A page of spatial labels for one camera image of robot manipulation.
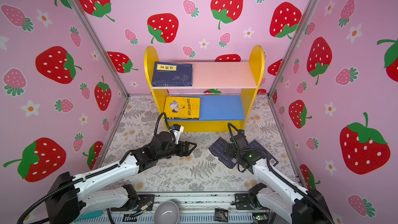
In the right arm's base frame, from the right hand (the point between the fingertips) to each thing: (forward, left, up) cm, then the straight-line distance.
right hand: (232, 147), depth 86 cm
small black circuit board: (-32, +4, -5) cm, 32 cm away
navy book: (+1, +8, -5) cm, 9 cm away
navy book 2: (+5, -14, -4) cm, 16 cm away
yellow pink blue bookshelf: (+51, +3, -7) cm, 52 cm away
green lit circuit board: (-30, -15, -8) cm, 35 cm away
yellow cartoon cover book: (+16, +31, +12) cm, 37 cm away
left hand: (-6, +20, +10) cm, 24 cm away
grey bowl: (-34, +29, -5) cm, 45 cm away
